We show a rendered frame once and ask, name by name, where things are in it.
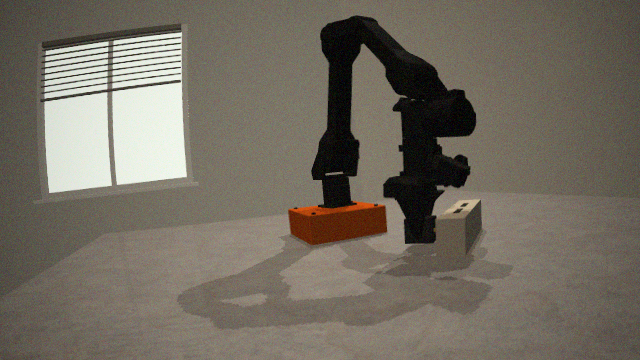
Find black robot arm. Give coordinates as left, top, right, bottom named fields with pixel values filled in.
left=311, top=16, right=476, bottom=209

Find black two-prong plug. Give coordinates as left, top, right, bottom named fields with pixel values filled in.
left=404, top=215, right=437, bottom=244

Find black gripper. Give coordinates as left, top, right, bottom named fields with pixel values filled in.
left=383, top=138, right=450, bottom=239

